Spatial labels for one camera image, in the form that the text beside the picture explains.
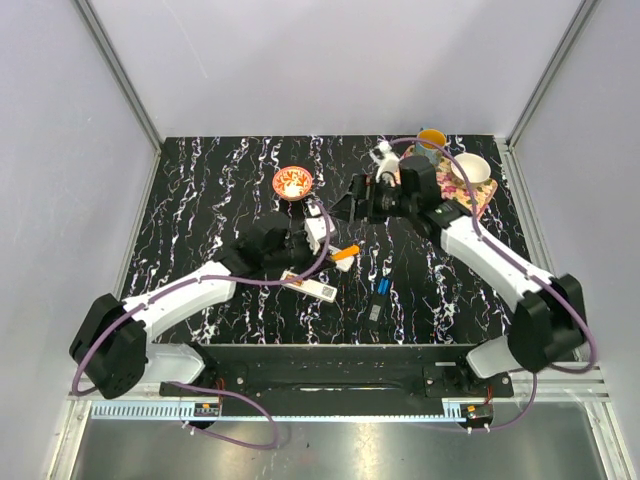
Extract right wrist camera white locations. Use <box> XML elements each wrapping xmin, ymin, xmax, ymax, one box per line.
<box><xmin>369</xmin><ymin>141</ymin><xmax>400</xmax><ymax>183</ymax></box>

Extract white remote black batteries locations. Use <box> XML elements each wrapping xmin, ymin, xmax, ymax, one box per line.
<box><xmin>329</xmin><ymin>253</ymin><xmax>356</xmax><ymax>272</ymax></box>

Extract purple cable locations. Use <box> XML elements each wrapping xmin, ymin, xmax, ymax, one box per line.
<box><xmin>72</xmin><ymin>199</ymin><xmax>332</xmax><ymax>450</ymax></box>
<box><xmin>389</xmin><ymin>137</ymin><xmax>599</xmax><ymax>434</ymax></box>

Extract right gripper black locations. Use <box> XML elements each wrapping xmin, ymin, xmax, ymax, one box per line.
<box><xmin>327</xmin><ymin>174</ymin><xmax>417</xmax><ymax>225</ymax></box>

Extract blue mug yellow inside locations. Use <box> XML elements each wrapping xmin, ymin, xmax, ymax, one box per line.
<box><xmin>415</xmin><ymin>129</ymin><xmax>447</xmax><ymax>166</ymax></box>

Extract orange handled screwdriver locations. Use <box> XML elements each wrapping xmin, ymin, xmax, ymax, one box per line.
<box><xmin>329</xmin><ymin>245</ymin><xmax>360</xmax><ymax>262</ymax></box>

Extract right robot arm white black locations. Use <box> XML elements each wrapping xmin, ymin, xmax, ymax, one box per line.
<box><xmin>330</xmin><ymin>155</ymin><xmax>587</xmax><ymax>396</ymax></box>

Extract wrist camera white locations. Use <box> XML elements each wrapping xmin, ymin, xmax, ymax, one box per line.
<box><xmin>369</xmin><ymin>141</ymin><xmax>400</xmax><ymax>183</ymax></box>
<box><xmin>304</xmin><ymin>200</ymin><xmax>337</xmax><ymax>254</ymax></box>

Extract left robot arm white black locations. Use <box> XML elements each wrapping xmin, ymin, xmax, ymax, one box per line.
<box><xmin>69</xmin><ymin>212</ymin><xmax>333</xmax><ymax>399</ymax></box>

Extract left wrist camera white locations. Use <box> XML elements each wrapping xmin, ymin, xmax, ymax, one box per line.
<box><xmin>304</xmin><ymin>200</ymin><xmax>337</xmax><ymax>254</ymax></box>

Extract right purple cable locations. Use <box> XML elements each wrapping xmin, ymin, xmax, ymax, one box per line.
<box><xmin>389</xmin><ymin>137</ymin><xmax>599</xmax><ymax>434</ymax></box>

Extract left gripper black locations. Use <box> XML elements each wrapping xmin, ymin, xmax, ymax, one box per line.
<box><xmin>264</xmin><ymin>230</ymin><xmax>336</xmax><ymax>281</ymax></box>

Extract cream white bowl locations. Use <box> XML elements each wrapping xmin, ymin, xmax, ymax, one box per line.
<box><xmin>451</xmin><ymin>152</ymin><xmax>491</xmax><ymax>185</ymax></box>

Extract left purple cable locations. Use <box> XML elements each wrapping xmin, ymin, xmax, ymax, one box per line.
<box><xmin>72</xmin><ymin>199</ymin><xmax>332</xmax><ymax>450</ymax></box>

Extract black remote blue batteries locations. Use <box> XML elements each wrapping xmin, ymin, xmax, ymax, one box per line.
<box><xmin>364</xmin><ymin>276</ymin><xmax>392</xmax><ymax>331</ymax></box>

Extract orange patterned small bowl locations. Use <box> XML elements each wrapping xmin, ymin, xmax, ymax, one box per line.
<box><xmin>272</xmin><ymin>166</ymin><xmax>313</xmax><ymax>201</ymax></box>

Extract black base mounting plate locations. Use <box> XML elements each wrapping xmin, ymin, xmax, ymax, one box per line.
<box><xmin>192</xmin><ymin>345</ymin><xmax>514</xmax><ymax>421</ymax></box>

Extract floral tray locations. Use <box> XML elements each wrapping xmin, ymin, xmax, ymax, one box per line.
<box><xmin>402</xmin><ymin>147</ymin><xmax>498</xmax><ymax>218</ymax></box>

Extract white remote orange batteries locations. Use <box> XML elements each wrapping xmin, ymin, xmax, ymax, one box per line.
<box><xmin>284</xmin><ymin>279</ymin><xmax>337</xmax><ymax>303</ymax></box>

